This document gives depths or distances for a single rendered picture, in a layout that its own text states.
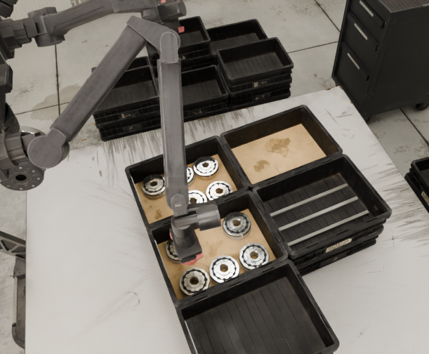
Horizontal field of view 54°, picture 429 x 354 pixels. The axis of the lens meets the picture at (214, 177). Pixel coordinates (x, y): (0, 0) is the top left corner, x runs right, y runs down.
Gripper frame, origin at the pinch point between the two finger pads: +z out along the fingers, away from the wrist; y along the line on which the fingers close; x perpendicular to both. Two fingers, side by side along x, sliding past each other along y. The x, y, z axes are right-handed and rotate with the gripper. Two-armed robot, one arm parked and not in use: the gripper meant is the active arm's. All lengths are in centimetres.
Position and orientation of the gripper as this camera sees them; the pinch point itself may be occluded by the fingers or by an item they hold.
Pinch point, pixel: (188, 254)
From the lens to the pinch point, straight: 125.7
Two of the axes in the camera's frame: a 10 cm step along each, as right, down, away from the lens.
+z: 0.4, 6.0, 8.0
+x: -9.3, 3.1, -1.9
